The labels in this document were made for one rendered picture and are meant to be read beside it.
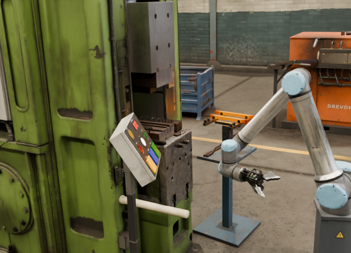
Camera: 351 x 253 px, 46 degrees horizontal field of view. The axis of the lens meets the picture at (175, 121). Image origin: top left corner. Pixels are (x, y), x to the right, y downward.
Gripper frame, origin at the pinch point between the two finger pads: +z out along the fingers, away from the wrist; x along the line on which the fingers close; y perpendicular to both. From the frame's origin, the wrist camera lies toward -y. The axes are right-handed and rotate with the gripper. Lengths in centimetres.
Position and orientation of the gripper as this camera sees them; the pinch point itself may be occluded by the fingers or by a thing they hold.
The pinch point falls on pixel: (273, 188)
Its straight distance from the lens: 232.0
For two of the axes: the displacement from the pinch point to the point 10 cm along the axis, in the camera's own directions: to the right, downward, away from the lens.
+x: 6.5, -6.3, 4.2
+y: -3.8, -7.5, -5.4
